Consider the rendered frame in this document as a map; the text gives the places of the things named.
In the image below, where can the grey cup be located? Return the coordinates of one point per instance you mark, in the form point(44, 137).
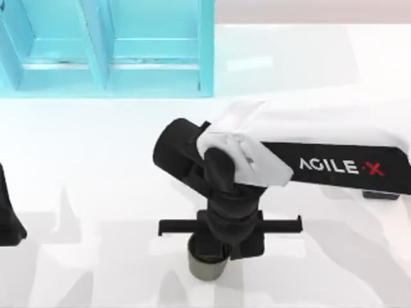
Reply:
point(205, 269)

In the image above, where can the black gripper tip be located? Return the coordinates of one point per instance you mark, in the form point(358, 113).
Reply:
point(7, 221)

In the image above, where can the light blue rack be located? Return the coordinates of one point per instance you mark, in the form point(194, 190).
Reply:
point(154, 48)

